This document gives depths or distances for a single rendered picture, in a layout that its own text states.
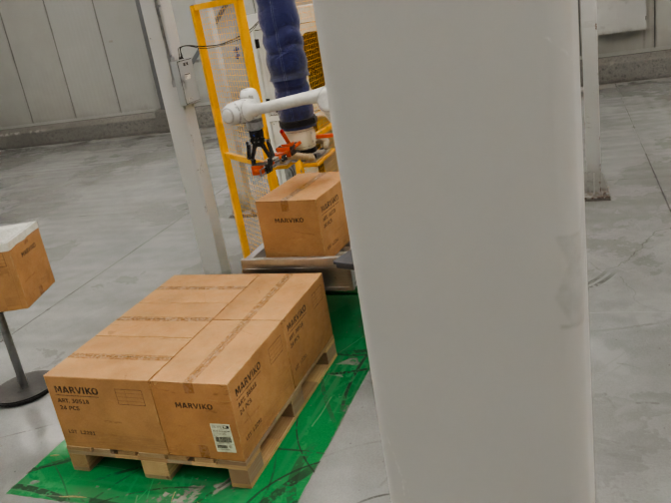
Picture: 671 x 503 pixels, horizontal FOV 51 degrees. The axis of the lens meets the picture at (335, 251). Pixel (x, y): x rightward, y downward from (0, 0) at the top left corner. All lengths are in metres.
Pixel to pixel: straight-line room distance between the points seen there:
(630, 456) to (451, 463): 2.92
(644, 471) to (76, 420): 2.57
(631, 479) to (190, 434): 1.89
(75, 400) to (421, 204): 3.32
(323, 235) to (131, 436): 1.53
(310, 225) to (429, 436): 3.67
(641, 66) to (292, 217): 9.06
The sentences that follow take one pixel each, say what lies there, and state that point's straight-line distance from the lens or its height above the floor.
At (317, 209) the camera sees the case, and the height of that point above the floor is 0.89.
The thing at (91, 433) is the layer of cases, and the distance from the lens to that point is 3.69.
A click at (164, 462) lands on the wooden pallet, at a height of 0.10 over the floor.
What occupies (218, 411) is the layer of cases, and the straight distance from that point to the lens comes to 3.18.
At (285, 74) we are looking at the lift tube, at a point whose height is 1.63.
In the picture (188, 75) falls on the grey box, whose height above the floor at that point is 1.66.
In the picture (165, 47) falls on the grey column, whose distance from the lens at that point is 4.97.
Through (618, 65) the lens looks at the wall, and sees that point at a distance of 12.40.
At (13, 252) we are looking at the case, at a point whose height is 0.95.
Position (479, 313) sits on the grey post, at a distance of 0.38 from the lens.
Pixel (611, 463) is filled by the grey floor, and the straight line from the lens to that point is 3.30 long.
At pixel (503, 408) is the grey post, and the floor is 1.79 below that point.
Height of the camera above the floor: 2.01
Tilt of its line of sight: 20 degrees down
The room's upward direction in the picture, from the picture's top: 9 degrees counter-clockwise
